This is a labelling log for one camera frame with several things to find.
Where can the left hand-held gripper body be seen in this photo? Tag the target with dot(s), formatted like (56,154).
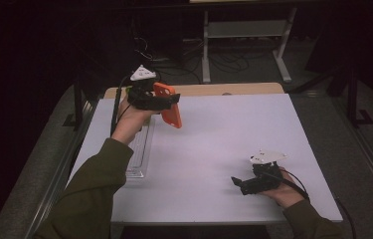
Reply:
(146,101)

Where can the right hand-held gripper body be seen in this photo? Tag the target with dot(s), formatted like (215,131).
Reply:
(263,183)

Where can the orange phone case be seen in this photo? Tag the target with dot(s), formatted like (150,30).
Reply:
(173,116)

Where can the clear plastic tray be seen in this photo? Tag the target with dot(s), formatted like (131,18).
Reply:
(142,149)

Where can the person's left hand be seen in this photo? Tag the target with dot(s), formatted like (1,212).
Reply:
(129,122)

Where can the person's right hand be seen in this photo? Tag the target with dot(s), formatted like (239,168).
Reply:
(288,195)

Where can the wooden board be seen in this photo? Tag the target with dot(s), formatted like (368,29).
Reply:
(207,89)

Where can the black metal stand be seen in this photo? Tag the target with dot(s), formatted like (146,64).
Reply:
(352,99)
(78,106)

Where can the grey metal rail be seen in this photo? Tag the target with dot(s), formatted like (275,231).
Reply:
(364,149)
(64,164)

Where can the grey metal table frame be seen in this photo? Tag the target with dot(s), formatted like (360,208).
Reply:
(247,29)

